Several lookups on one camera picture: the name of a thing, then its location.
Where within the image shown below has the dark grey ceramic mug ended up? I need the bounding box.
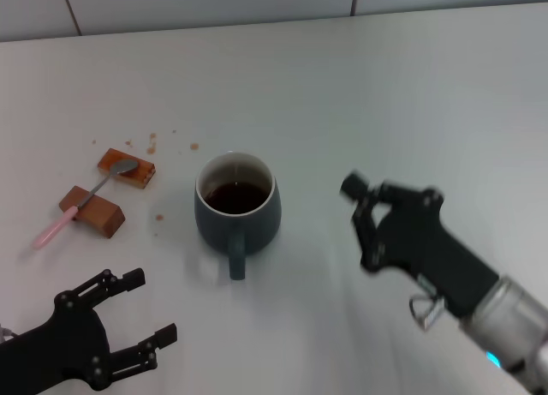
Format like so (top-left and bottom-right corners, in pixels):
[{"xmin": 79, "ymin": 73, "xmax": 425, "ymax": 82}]
[{"xmin": 194, "ymin": 151, "xmax": 283, "ymax": 281}]

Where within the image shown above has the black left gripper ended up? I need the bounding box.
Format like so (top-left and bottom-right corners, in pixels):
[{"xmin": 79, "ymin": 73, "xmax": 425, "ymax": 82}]
[{"xmin": 0, "ymin": 267, "xmax": 179, "ymax": 395}]

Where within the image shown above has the stained flat wooden block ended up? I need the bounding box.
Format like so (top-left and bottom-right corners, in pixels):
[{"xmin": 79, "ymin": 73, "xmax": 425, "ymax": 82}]
[{"xmin": 97, "ymin": 148, "xmax": 156, "ymax": 191}]

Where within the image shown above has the right wrist metal plug cable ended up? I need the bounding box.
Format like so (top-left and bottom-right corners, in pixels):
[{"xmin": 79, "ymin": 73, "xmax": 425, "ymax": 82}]
[{"xmin": 408, "ymin": 294, "xmax": 447, "ymax": 332}]

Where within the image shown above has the pink handled metal spoon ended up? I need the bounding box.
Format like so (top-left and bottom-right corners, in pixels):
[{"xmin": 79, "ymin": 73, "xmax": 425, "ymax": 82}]
[{"xmin": 33, "ymin": 158, "xmax": 140, "ymax": 250}]

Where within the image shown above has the brown notched wooden block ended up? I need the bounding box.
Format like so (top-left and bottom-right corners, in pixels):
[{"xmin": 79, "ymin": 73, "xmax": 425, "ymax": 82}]
[{"xmin": 58, "ymin": 184, "xmax": 127, "ymax": 240}]

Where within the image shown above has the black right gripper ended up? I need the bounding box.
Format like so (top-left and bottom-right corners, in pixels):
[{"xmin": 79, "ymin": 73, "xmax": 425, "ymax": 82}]
[{"xmin": 340, "ymin": 171, "xmax": 501, "ymax": 319}]

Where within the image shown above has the dark coffee liquid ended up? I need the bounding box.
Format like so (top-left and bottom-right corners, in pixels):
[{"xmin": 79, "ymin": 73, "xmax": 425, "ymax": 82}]
[{"xmin": 203, "ymin": 180, "xmax": 269, "ymax": 216}]

